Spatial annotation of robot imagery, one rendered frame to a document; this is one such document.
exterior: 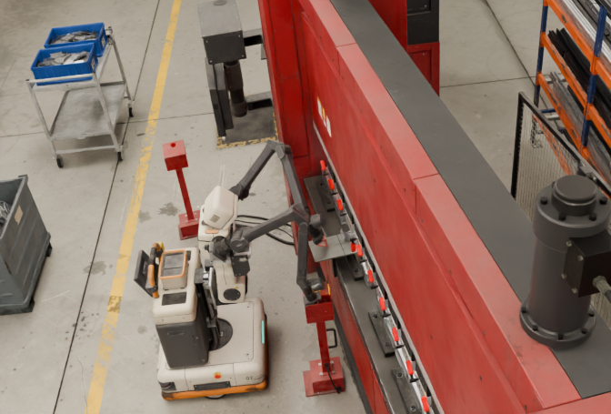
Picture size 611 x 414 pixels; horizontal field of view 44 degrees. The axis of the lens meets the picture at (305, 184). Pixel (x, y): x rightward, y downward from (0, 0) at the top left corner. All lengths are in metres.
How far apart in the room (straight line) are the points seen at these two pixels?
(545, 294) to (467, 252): 0.41
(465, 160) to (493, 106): 4.63
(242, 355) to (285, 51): 1.88
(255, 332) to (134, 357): 0.92
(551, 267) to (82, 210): 5.26
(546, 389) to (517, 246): 0.53
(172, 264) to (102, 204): 2.28
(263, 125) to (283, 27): 2.87
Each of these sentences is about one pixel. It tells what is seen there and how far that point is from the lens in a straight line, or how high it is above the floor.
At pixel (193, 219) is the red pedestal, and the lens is 6.13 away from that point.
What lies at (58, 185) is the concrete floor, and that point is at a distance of 7.19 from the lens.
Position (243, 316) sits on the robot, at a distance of 5.06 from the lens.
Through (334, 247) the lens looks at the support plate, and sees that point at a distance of 4.35.
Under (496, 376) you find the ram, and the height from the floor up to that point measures 2.06.
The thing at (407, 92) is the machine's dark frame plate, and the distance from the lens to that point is 3.16.
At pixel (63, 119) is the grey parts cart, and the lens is 7.47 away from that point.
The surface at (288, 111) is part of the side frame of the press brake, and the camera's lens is 4.78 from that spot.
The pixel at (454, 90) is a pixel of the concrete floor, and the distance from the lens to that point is 7.62.
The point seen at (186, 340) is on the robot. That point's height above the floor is 0.54.
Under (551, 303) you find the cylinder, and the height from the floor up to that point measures 2.44.
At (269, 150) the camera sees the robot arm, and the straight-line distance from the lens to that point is 4.32.
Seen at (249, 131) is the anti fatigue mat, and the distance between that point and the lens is 7.23.
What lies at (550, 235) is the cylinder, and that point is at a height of 2.67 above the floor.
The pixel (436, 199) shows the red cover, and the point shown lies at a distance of 2.59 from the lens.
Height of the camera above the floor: 3.93
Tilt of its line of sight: 37 degrees down
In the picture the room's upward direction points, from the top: 7 degrees counter-clockwise
